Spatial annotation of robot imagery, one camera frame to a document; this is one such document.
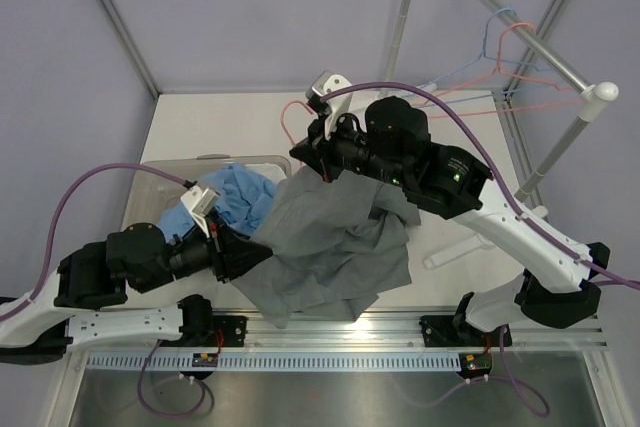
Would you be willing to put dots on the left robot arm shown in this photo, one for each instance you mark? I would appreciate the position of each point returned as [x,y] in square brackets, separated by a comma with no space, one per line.
[83,302]

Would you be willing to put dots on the white shirt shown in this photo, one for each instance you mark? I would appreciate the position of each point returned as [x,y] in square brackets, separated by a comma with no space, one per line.
[271,171]

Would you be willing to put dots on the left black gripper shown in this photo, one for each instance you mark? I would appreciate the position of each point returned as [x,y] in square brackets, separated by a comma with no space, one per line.
[231,253]

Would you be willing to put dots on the pink hanger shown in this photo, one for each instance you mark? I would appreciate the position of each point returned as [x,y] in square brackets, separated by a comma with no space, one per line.
[294,119]
[520,77]

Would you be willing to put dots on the white clothes rack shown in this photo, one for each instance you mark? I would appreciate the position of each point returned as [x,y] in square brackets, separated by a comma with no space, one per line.
[594,98]

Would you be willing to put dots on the grey shirt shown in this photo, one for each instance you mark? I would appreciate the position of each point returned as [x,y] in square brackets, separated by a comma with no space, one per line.
[336,247]

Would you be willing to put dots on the aluminium mounting rail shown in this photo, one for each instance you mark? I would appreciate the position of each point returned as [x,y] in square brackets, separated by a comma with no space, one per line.
[397,330]

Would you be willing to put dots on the left aluminium frame post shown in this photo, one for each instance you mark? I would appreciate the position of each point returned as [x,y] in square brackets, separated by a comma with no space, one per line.
[117,23]

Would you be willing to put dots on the white slotted cable duct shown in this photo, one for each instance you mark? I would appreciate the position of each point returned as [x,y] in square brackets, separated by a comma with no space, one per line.
[228,361]

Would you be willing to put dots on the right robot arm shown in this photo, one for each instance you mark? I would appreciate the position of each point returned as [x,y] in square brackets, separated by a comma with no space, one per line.
[393,145]

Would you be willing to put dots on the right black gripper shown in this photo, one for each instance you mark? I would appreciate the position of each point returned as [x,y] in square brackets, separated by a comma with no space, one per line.
[319,152]

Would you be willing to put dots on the blue shirt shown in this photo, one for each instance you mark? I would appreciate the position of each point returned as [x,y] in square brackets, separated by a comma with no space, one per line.
[245,197]

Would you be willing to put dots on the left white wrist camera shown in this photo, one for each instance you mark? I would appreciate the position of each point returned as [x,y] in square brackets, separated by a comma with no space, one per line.
[198,201]

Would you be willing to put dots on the grey transparent plastic bin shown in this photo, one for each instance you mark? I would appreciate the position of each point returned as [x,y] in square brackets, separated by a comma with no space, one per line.
[151,195]

